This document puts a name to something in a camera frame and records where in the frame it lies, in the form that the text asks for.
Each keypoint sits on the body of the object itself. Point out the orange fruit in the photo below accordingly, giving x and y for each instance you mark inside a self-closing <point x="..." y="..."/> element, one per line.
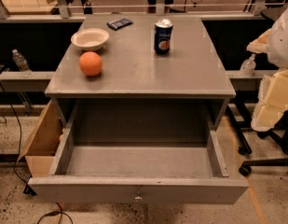
<point x="90" y="63"/>

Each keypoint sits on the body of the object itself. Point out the white paper bowl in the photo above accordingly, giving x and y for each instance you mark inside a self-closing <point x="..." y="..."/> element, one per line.
<point x="91" y="39"/>

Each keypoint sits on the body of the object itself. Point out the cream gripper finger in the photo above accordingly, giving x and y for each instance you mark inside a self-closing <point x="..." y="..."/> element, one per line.
<point x="265" y="117"/>
<point x="277" y="93"/>

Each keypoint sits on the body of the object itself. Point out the metal railing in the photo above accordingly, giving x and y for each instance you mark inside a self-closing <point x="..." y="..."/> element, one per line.
<point x="69" y="10"/>

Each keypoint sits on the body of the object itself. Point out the blue Pepsi can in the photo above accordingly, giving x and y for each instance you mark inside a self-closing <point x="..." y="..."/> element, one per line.
<point x="162" y="38"/>

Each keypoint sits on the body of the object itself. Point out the dark blue snack packet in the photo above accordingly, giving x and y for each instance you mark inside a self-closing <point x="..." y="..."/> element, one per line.
<point x="118" y="24"/>

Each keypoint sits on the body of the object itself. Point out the clear plastic water bottle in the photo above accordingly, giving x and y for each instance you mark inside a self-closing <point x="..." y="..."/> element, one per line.
<point x="22" y="63"/>

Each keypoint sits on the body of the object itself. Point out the open grey top drawer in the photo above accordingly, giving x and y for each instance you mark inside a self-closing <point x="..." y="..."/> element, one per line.
<point x="139" y="153"/>

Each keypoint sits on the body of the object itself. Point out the grey cabinet desk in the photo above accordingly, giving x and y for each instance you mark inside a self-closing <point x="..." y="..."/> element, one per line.
<point x="192" y="68"/>

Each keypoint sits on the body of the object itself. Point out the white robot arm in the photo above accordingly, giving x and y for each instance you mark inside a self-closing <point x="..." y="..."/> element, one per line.
<point x="274" y="42"/>

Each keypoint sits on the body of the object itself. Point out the brown cardboard box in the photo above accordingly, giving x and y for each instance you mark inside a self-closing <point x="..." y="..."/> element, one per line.
<point x="42" y="143"/>

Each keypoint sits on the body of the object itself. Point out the clear sanitizer pump bottle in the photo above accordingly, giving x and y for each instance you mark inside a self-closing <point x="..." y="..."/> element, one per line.
<point x="248" y="66"/>

